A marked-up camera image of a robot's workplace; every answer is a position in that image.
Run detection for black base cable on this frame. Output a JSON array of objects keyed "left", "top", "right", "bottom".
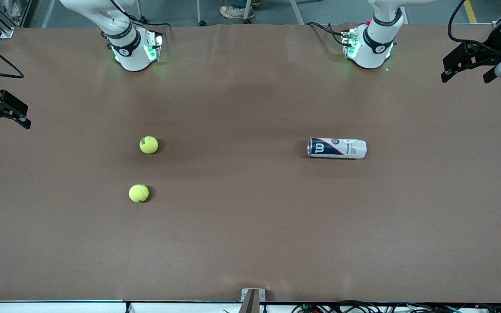
[
  {"left": 305, "top": 22, "right": 351, "bottom": 46},
  {"left": 127, "top": 13, "right": 173, "bottom": 32}
]

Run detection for black left base cable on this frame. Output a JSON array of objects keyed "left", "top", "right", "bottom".
[{"left": 305, "top": 22, "right": 351, "bottom": 46}]

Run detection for white blue tennis ball can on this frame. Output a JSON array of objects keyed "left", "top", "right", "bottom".
[{"left": 307, "top": 137, "right": 367, "bottom": 160}]

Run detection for grey metal bracket with post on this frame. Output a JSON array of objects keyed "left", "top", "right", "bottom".
[{"left": 238, "top": 288, "right": 267, "bottom": 313}]

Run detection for yellow tennis ball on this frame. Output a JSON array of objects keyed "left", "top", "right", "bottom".
[
  {"left": 140, "top": 136, "right": 159, "bottom": 154},
  {"left": 129, "top": 184, "right": 150, "bottom": 203}
]

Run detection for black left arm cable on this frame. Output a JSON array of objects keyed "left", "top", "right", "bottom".
[{"left": 448, "top": 0, "right": 501, "bottom": 55}]

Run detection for black right base cable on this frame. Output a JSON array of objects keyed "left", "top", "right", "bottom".
[{"left": 127, "top": 13, "right": 173, "bottom": 32}]

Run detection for brown table cover mat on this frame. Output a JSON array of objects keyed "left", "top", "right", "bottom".
[{"left": 0, "top": 23, "right": 501, "bottom": 303}]

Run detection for tangled black cables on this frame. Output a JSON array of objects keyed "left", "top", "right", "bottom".
[{"left": 292, "top": 300, "right": 501, "bottom": 313}]

